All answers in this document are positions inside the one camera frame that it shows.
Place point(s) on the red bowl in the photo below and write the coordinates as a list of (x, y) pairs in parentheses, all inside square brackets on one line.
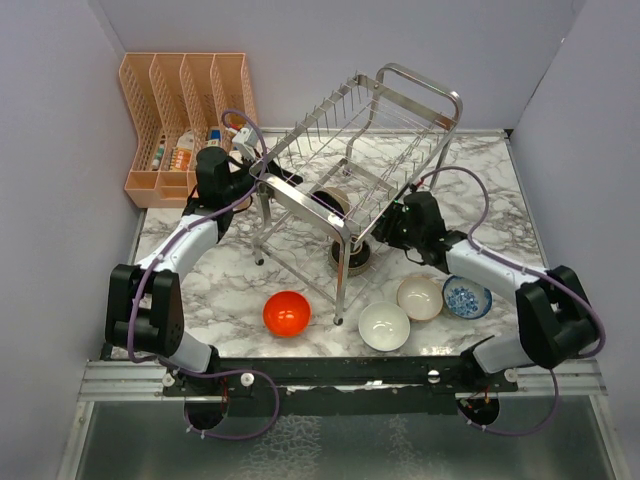
[(287, 314)]

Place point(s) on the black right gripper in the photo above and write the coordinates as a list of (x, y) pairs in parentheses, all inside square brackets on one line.
[(395, 214)]

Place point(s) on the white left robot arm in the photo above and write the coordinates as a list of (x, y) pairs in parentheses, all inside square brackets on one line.
[(144, 312)]

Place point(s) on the orange white packet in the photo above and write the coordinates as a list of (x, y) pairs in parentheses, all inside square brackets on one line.
[(182, 152)]

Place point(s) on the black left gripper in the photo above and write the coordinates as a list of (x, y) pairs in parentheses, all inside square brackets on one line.
[(247, 162)]

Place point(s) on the peach plastic file organizer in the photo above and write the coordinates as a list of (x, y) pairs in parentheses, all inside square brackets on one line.
[(168, 94)]

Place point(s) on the black aluminium frame rail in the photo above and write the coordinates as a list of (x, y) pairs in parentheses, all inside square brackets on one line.
[(333, 386)]

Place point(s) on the white blue tube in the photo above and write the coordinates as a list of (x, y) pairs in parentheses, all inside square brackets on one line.
[(214, 138)]

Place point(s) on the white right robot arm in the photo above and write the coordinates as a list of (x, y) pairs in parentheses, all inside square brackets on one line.
[(554, 323)]

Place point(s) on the steel wire dish rack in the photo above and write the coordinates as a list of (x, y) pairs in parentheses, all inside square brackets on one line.
[(373, 137)]

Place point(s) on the black bowl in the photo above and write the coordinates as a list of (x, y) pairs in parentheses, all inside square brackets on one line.
[(334, 199)]

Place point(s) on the blue and white bowl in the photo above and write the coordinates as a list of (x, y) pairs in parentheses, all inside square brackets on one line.
[(466, 299)]

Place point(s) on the dark patterned cream-inside bowl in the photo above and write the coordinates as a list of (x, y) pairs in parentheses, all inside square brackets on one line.
[(359, 260)]

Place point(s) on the beige speckled bowl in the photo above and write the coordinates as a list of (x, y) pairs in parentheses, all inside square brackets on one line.
[(420, 298)]

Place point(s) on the small green white tube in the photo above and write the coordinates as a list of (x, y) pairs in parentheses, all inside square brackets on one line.
[(158, 157)]

